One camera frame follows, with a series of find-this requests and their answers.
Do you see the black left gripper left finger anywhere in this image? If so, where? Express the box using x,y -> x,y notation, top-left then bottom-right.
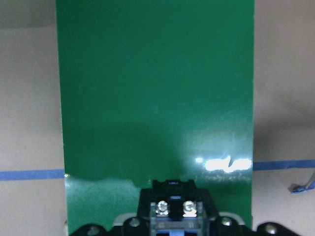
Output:
122,188 -> 152,236

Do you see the green push button switch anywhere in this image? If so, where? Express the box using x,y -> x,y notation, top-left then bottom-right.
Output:
150,180 -> 204,236

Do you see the green conveyor belt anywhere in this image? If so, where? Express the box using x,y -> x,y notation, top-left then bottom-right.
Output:
56,0 -> 254,232

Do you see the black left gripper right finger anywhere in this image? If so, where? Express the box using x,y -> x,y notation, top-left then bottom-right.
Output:
200,189 -> 233,236

